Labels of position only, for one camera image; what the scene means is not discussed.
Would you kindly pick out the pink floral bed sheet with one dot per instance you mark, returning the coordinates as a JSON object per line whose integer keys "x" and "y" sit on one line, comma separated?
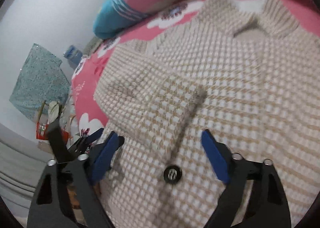
{"x": 85, "y": 78}

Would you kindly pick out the red box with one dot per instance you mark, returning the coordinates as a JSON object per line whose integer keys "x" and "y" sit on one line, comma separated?
{"x": 43, "y": 130}

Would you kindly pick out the teal floral cloth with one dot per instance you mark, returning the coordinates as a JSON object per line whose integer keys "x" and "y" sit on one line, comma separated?
{"x": 40, "y": 79}

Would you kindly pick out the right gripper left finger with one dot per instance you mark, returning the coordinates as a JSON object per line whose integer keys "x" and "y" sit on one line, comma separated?
{"x": 51, "y": 205}

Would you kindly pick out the blue capped water jug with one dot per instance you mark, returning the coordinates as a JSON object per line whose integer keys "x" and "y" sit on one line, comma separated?
{"x": 73, "y": 54}

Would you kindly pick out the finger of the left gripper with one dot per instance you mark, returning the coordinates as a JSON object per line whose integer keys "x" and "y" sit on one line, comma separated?
{"x": 89, "y": 139}
{"x": 79, "y": 147}

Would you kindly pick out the beige white houndstooth knit coat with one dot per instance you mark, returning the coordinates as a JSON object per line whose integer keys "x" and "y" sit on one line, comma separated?
{"x": 244, "y": 69}

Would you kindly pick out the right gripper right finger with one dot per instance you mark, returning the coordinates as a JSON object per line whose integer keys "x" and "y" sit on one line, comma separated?
{"x": 253, "y": 196}

